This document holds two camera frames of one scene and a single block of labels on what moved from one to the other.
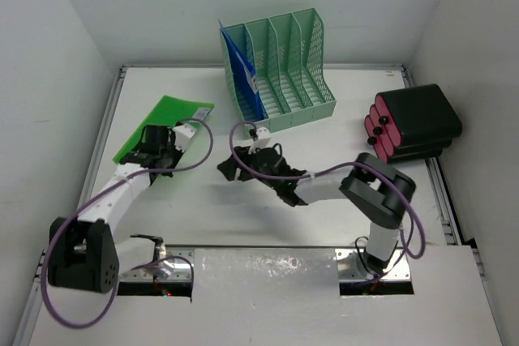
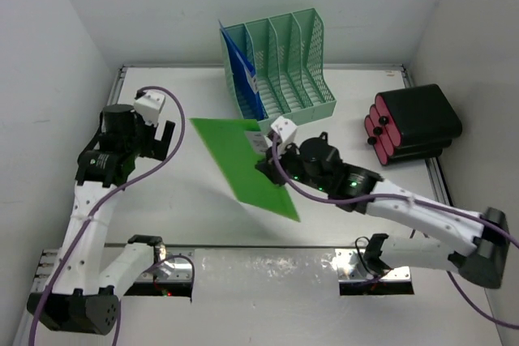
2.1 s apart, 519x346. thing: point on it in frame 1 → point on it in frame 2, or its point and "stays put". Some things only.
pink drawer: x=382 y=130 stays put
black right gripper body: x=248 y=160 → x=290 y=163
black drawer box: x=412 y=123 stays put
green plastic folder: x=169 y=111 → x=238 y=145
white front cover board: x=281 y=296 stays put
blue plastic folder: x=246 y=79 stays put
